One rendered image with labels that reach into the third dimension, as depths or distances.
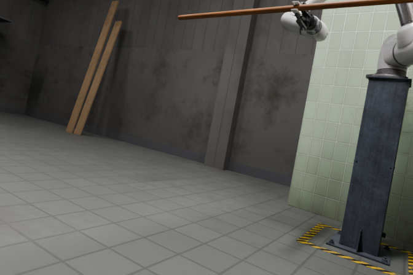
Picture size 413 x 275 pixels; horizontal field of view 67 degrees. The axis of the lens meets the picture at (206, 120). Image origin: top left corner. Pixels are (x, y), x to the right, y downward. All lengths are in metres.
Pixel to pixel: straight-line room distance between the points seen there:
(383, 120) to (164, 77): 3.65
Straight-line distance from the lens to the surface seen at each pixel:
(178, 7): 5.30
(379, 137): 2.02
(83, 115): 5.48
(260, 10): 1.77
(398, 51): 2.03
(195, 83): 4.65
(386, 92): 2.05
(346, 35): 2.88
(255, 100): 4.14
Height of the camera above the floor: 0.55
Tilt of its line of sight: 1 degrees up
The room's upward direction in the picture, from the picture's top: 11 degrees clockwise
